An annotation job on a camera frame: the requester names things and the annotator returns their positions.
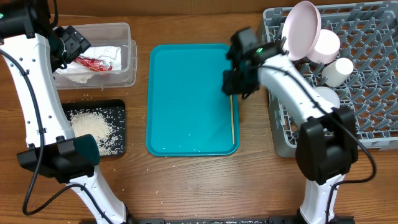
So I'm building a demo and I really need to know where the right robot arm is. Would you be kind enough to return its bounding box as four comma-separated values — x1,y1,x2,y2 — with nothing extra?
222,27,358,223

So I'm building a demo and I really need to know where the small pink bowl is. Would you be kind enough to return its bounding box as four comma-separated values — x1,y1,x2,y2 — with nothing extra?
307,29,341,64

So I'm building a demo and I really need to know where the white paper cup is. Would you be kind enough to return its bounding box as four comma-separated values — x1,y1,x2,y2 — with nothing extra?
322,58,354,87

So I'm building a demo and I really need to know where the teal plastic tray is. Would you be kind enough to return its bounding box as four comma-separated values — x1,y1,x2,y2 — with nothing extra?
146,44,240,157

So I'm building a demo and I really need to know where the black tray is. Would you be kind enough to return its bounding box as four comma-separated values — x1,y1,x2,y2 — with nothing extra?
62,99,126,157

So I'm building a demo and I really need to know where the red snack wrapper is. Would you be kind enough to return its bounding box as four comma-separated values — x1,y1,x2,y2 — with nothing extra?
74,56,113,72

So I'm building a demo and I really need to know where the large white plate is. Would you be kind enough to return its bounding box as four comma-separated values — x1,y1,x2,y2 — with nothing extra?
282,1,321,61

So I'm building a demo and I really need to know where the pile of rice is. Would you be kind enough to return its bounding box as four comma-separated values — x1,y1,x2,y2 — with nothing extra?
68,110,124,156

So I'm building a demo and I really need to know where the wooden chopstick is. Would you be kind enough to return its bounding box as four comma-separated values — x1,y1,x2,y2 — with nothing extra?
229,95,235,145

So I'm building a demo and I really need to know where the grey dishwasher rack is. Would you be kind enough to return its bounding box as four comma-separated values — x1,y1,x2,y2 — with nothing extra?
257,1,397,157

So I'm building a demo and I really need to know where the white napkin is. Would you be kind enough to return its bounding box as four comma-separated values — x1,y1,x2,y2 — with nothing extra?
55,46,122,83

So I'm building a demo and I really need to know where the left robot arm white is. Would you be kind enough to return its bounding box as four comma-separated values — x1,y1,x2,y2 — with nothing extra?
1,1,134,223

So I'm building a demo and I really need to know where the grey-white bowl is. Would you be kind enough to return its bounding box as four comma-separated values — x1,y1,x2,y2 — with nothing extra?
313,86,340,111

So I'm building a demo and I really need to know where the clear plastic waste bin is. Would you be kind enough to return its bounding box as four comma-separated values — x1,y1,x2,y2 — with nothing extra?
53,22,137,90

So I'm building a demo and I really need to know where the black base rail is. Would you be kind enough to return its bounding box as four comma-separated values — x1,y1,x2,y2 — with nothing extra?
127,215,355,224

